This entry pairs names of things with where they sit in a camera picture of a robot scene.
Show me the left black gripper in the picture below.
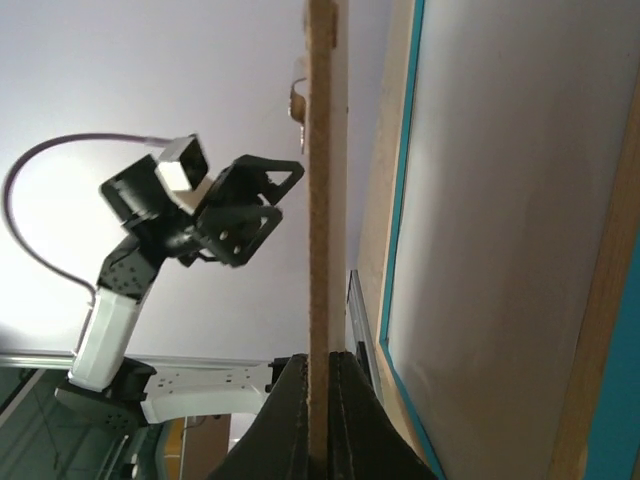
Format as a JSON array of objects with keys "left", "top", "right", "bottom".
[{"left": 196, "top": 154, "right": 305, "bottom": 267}]

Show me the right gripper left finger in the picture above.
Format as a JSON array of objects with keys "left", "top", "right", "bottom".
[{"left": 209, "top": 354, "right": 309, "bottom": 480}]

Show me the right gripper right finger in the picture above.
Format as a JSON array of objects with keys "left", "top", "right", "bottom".
[{"left": 328, "top": 352, "right": 435, "bottom": 480}]

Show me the brown cardboard backing board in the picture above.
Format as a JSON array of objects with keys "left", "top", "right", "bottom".
[{"left": 293, "top": 1, "right": 346, "bottom": 470}]

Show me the wooden teal picture frame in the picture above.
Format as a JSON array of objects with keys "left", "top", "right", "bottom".
[{"left": 357, "top": 1, "right": 639, "bottom": 479}]

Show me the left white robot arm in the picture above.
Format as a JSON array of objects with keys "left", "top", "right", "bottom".
[{"left": 55, "top": 155, "right": 304, "bottom": 435}]

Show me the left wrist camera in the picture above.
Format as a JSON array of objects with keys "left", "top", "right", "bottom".
[{"left": 155, "top": 135, "right": 213, "bottom": 216}]

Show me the left aluminium corner post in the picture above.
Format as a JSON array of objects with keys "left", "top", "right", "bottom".
[{"left": 347, "top": 270, "right": 373, "bottom": 385}]

